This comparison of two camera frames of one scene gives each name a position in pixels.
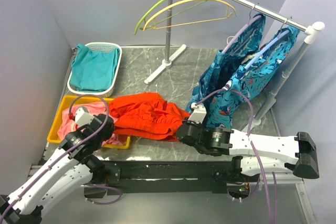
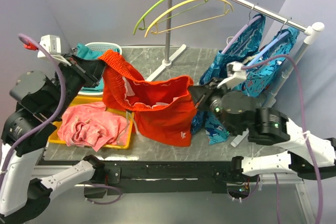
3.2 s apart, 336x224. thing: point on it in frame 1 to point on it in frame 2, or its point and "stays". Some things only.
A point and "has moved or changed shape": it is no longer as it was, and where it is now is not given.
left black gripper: [111, 131] to [95, 68]
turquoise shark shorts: [243, 85] stays
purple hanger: [244, 30] stays
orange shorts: [146, 116] has moved or changed shape
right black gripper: [198, 125] to [198, 93]
